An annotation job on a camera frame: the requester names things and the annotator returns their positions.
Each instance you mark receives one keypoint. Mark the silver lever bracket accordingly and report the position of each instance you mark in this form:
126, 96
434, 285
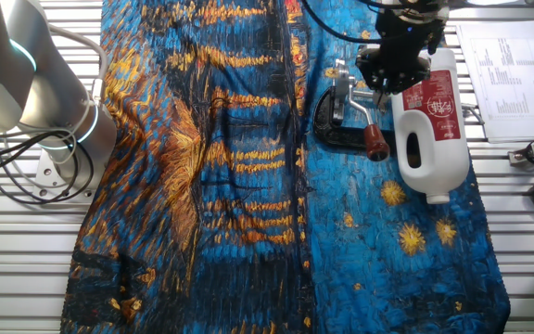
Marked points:
341, 88

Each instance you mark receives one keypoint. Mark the white bottle red label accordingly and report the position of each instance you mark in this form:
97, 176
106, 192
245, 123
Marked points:
434, 153

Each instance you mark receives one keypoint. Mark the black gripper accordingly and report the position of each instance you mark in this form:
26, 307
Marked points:
406, 42

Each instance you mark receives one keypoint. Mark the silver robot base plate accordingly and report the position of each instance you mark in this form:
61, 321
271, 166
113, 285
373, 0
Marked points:
47, 178

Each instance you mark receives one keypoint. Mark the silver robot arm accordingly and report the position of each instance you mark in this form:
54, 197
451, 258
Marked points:
7, 69

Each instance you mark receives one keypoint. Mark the printed paper sheet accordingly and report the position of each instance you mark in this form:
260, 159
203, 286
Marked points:
512, 60

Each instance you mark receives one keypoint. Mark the blue starry painting cloth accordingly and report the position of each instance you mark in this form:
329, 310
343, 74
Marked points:
248, 185

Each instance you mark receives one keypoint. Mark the black C-clamp silver screw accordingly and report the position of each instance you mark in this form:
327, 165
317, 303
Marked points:
336, 134

